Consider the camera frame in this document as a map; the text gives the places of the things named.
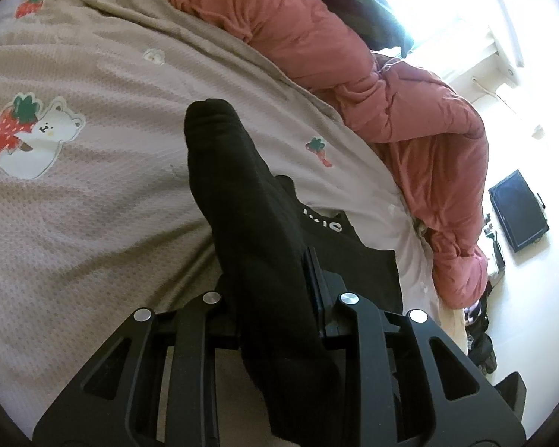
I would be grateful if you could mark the black sock with orange label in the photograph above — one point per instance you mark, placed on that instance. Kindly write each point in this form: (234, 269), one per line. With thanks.
(247, 205)

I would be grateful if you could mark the dark multicoloured pillow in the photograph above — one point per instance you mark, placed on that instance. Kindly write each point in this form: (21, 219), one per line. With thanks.
(372, 9)

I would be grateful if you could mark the beige strawberry bear printed sheet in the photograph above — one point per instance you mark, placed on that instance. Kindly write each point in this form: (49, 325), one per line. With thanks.
(121, 205)

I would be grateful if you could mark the pink duvet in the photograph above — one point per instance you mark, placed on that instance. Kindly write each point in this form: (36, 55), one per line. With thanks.
(377, 102)

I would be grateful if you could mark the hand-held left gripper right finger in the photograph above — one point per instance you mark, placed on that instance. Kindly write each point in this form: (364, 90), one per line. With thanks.
(314, 281)

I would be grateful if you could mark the dark clothes pile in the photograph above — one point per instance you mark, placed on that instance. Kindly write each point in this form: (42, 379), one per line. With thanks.
(480, 340)

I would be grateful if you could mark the black monitor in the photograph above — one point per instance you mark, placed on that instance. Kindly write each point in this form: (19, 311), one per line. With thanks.
(518, 212)

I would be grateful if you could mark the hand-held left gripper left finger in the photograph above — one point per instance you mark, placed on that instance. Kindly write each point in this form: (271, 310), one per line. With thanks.
(223, 319)

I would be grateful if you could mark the cream blanket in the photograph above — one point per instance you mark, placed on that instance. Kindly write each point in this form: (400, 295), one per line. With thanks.
(453, 326)

